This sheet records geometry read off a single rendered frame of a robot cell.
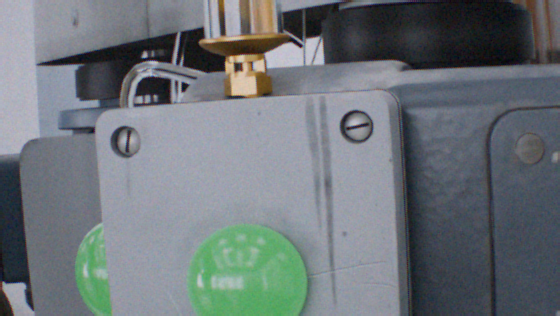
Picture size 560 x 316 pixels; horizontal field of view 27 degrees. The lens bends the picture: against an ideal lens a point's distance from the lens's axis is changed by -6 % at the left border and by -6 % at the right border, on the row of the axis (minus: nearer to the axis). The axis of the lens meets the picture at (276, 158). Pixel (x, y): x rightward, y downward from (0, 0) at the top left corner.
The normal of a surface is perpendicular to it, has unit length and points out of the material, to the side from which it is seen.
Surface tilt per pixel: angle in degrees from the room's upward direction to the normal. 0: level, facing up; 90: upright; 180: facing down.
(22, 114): 90
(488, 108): 79
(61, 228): 90
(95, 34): 90
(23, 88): 90
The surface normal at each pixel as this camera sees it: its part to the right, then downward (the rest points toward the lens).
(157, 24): -0.87, 0.08
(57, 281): -0.16, 0.07
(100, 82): -0.57, 0.08
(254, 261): 0.07, -0.36
